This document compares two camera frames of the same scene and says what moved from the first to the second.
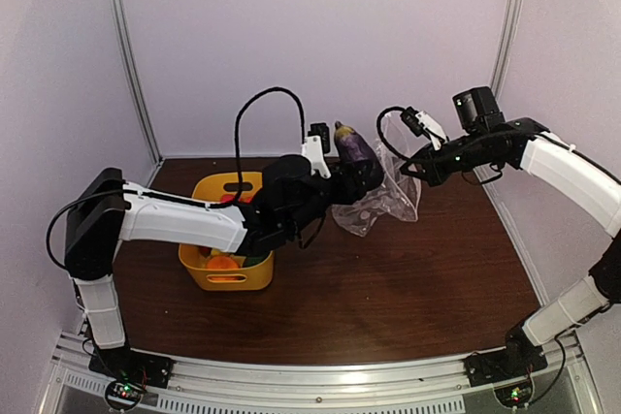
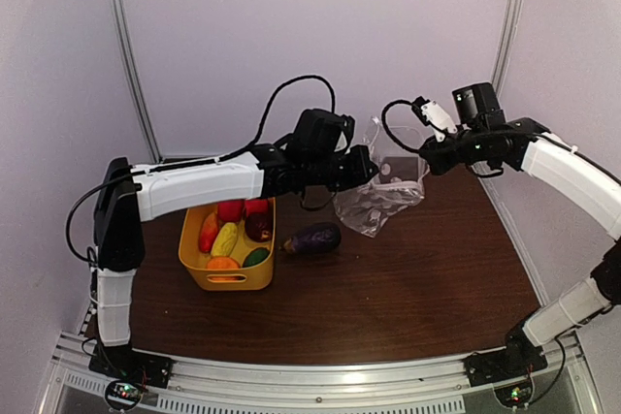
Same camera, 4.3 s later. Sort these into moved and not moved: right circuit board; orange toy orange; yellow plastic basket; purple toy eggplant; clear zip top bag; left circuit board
Moved: clear zip top bag; purple toy eggplant
Not moved: right circuit board; orange toy orange; left circuit board; yellow plastic basket
